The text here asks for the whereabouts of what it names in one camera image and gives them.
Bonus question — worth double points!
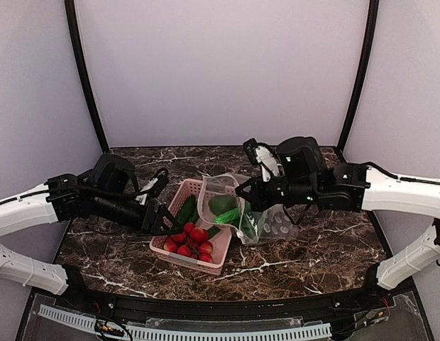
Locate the red toy strawberry bunch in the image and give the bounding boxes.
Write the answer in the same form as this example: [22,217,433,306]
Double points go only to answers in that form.
[163,222,214,263]

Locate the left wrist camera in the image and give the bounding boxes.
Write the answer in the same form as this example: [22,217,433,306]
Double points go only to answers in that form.
[135,168,170,205]

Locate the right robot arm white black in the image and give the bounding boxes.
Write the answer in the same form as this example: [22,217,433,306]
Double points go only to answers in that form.
[236,136,440,291]

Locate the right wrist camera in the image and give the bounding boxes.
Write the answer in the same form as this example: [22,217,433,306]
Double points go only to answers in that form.
[243,138,280,183]

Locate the black frame post right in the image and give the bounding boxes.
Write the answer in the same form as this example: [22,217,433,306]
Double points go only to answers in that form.
[336,0,380,153]

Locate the black frame post left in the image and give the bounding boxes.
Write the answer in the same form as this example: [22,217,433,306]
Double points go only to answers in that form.
[64,0,110,153]

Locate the toy bok choy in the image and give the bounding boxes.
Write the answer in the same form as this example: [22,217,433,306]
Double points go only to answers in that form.
[240,202,258,243]

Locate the green toy bell pepper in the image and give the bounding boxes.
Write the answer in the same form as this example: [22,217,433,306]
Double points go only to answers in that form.
[208,195,237,216]

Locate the clear zip top bag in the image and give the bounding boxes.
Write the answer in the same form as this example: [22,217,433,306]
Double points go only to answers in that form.
[197,173,299,246]

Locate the small dark toy cucumber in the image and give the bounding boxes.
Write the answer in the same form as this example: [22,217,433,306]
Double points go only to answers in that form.
[207,226,221,239]

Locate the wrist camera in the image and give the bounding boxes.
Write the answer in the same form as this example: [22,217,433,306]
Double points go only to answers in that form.
[135,168,170,205]
[243,138,280,183]

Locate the white slotted cable duct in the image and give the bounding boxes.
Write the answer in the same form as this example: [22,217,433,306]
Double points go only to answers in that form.
[38,305,332,340]

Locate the black frame post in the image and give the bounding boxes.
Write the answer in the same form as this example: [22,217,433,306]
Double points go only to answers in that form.
[64,0,110,153]
[336,0,380,153]

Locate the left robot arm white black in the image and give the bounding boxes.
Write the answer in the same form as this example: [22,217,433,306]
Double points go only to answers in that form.
[0,154,183,296]

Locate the dark green toy cucumber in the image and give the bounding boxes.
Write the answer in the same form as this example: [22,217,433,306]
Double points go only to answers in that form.
[176,195,198,224]

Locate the black front frame rail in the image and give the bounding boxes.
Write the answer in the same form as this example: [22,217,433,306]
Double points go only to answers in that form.
[56,269,394,333]

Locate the pink plastic basket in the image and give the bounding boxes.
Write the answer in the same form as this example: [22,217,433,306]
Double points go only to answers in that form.
[149,179,232,276]

